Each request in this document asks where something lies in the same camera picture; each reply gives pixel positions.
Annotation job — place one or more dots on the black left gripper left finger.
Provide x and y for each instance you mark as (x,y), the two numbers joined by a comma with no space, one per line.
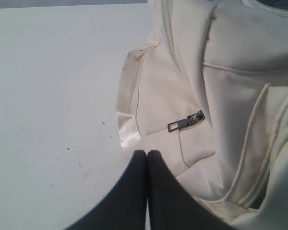
(124,207)

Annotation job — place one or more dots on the beige duffel bag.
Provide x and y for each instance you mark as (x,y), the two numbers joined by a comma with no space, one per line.
(209,90)

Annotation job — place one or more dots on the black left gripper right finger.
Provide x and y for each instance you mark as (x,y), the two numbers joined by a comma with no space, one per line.
(170,206)

